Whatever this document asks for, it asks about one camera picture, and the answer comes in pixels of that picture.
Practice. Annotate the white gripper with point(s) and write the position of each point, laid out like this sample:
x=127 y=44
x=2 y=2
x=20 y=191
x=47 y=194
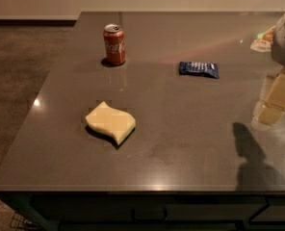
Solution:
x=274 y=104

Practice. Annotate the blue rxbar blueberry wrapper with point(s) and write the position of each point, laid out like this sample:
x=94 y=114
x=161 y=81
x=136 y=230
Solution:
x=199 y=69

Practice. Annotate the red coke can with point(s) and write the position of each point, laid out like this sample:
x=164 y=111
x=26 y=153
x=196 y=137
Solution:
x=114 y=44

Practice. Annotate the snack packet at table edge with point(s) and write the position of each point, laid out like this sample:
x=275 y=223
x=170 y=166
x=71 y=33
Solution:
x=264 y=41

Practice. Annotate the yellow green sponge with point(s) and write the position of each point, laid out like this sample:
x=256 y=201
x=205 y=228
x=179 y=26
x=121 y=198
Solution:
x=111 y=122

